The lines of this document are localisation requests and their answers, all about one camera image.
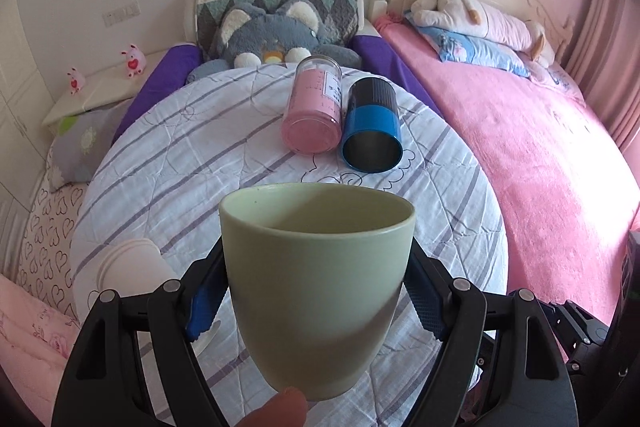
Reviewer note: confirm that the wall switch panel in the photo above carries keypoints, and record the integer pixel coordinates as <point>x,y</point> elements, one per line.
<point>121,14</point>

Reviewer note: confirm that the pink curtain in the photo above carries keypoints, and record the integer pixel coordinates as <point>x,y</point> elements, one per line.
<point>605,64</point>

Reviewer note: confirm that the purple bolster cushion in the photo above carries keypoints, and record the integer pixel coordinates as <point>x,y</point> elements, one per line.
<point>183,64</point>

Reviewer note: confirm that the white paper cup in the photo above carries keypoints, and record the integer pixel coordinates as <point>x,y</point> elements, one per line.
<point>133,267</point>

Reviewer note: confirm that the blue cartoon pillow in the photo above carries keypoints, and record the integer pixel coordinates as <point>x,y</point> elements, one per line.
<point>453,47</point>

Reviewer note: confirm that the pink bed blanket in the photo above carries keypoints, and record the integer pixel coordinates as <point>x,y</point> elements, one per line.
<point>567,195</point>

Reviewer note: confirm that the green ceramic cup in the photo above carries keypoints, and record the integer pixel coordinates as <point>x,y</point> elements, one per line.
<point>315,272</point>

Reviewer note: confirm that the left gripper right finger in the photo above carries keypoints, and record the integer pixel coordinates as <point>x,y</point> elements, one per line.
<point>507,338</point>

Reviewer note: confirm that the grey cat plush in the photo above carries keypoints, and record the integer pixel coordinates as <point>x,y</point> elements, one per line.
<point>249,36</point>

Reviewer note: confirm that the right pink bunny figurine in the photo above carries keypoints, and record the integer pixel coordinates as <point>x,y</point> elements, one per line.
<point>135,61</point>

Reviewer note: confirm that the striped white table cloth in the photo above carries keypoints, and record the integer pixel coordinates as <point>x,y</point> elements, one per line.
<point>163,180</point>

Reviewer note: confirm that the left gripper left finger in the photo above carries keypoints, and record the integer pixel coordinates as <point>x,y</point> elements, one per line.
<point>104,382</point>

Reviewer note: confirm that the cream wardrobe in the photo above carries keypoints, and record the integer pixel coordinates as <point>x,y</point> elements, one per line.
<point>25,100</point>

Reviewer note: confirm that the blue black tumbler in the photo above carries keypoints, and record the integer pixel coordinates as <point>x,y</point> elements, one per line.
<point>371,140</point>

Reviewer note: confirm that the grey flower pillow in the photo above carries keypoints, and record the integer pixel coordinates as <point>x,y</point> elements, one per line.
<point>81,144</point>

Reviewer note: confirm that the pink bunny figurine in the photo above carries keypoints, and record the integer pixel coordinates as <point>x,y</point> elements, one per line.
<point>135,61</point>
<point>76,80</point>

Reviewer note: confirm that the pink glass jar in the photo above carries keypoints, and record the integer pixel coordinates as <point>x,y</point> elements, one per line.
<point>312,122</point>

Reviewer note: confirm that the left pink bunny figurine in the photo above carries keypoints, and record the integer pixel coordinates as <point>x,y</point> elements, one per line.
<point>76,80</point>

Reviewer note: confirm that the heart pattern bed sheet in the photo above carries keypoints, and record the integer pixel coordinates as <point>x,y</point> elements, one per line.
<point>44,269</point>

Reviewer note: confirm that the white pink plush toy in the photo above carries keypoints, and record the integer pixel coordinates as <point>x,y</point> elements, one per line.
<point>478,19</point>

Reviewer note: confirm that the white nightstand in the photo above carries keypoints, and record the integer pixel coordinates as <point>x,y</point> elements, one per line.
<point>108,86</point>

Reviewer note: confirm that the person's left hand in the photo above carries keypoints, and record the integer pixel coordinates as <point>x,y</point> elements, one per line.
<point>288,408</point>

